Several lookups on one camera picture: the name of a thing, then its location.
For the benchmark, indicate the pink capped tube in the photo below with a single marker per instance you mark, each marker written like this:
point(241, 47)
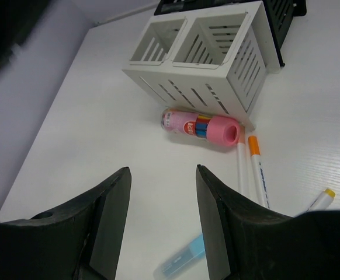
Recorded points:
point(218, 130)

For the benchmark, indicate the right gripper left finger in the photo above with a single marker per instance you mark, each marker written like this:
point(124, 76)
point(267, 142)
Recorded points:
point(79, 239)

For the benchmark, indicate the yellow white pen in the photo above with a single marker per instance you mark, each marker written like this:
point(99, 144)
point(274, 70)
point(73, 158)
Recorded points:
point(319, 206)

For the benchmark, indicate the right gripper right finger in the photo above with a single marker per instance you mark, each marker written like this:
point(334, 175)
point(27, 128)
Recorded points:
point(244, 240)

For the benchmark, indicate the white organizer container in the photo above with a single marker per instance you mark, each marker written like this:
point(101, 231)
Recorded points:
point(213, 60)

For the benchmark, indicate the black organizer container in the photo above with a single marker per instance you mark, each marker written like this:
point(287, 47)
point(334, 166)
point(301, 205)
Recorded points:
point(280, 14)

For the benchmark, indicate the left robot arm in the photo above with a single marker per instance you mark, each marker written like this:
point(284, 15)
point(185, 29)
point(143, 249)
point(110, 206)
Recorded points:
point(17, 20)

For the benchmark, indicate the orange tipped white pen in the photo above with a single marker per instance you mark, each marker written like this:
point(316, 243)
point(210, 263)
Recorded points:
point(257, 169)

